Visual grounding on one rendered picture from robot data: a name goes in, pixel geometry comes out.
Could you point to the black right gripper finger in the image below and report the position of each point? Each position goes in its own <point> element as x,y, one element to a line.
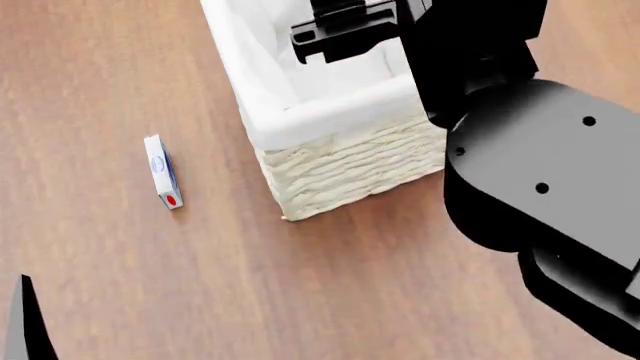
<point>306,37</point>
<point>337,7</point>

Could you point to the white cloth basket liner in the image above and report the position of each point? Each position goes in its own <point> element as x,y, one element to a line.
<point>280,90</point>

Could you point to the cream woven basket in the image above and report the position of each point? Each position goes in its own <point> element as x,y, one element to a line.
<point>345,165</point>

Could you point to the white cream cheese box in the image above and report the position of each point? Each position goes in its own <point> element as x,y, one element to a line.
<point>163,172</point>

